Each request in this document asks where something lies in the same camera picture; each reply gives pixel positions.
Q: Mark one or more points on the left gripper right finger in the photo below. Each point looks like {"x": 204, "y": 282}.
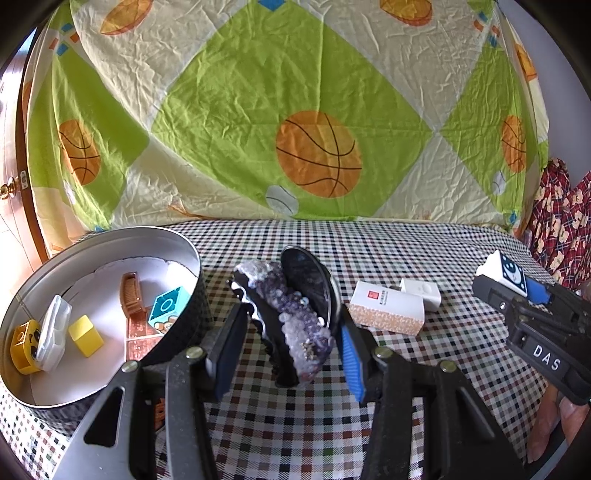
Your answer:
{"x": 462, "y": 438}

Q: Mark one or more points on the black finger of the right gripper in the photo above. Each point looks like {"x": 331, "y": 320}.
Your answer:
{"x": 497, "y": 296}

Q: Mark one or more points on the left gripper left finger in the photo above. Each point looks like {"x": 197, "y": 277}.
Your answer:
{"x": 116, "y": 438}

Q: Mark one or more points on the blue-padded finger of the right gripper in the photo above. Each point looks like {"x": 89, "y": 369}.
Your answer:
{"x": 539, "y": 293}

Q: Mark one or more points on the moon picture toy block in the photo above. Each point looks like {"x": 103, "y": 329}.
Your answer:
{"x": 505, "y": 271}

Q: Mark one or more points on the amber folding comb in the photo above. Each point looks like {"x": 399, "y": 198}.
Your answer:
{"x": 140, "y": 337}

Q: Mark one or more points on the white card box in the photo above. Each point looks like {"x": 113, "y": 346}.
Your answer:
{"x": 387, "y": 309}

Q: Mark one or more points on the yellow cube block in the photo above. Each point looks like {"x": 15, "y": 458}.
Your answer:
{"x": 85, "y": 336}

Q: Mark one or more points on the right hand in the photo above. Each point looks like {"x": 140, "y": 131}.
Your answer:
{"x": 554, "y": 409}

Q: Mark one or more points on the red floral fabric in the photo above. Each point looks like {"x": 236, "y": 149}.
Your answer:
{"x": 560, "y": 226}

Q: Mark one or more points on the white charger adapter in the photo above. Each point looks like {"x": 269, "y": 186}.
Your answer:
{"x": 428, "y": 291}

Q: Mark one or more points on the teal picture toy block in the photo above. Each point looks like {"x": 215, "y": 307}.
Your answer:
{"x": 166, "y": 308}

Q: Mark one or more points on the round metal tin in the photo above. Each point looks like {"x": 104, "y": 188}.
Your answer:
{"x": 87, "y": 275}

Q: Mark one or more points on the checkered tablecloth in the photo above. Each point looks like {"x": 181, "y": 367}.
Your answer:
{"x": 318, "y": 430}

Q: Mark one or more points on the yellow toy block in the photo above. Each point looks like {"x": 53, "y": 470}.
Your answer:
{"x": 23, "y": 347}

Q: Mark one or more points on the wooden door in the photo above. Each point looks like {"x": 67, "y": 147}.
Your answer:
{"x": 22, "y": 247}

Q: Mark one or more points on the brass door knob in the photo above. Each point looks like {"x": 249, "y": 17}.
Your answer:
{"x": 10, "y": 188}

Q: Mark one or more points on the basketball pattern bedsheet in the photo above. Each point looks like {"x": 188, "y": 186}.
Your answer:
{"x": 150, "y": 112}

